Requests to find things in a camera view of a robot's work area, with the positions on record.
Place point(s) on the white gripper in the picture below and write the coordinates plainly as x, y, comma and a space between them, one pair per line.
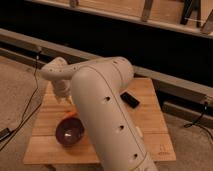
61, 89

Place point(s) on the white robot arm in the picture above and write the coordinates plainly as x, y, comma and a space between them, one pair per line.
95, 88

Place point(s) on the white sponge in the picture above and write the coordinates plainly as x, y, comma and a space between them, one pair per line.
139, 131

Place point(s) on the dark purple bowl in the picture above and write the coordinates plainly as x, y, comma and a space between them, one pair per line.
69, 131

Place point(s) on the black rectangular phone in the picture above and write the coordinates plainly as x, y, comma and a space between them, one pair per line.
129, 99

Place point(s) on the black device at left edge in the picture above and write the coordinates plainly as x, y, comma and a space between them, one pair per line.
4, 134

